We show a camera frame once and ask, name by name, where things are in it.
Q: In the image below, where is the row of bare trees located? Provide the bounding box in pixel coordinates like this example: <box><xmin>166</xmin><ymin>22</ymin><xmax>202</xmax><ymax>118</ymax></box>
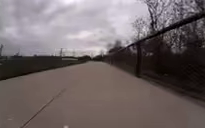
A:
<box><xmin>104</xmin><ymin>0</ymin><xmax>205</xmax><ymax>55</ymax></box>

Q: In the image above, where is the pole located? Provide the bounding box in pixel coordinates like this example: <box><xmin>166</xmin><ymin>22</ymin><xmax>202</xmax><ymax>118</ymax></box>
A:
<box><xmin>58</xmin><ymin>47</ymin><xmax>64</xmax><ymax>58</ymax></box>
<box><xmin>0</xmin><ymin>43</ymin><xmax>5</xmax><ymax>58</ymax></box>

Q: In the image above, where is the dark grass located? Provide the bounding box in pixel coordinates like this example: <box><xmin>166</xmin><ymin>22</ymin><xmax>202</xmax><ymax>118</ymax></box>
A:
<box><xmin>0</xmin><ymin>55</ymin><xmax>91</xmax><ymax>83</ymax></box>

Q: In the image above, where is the grey concrete path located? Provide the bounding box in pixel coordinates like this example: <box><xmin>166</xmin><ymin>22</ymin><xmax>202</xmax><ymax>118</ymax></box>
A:
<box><xmin>0</xmin><ymin>60</ymin><xmax>205</xmax><ymax>128</ymax></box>

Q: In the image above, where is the dark chain-link fence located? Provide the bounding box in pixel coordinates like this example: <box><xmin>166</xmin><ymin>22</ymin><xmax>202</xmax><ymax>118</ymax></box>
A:
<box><xmin>103</xmin><ymin>6</ymin><xmax>205</xmax><ymax>108</ymax></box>

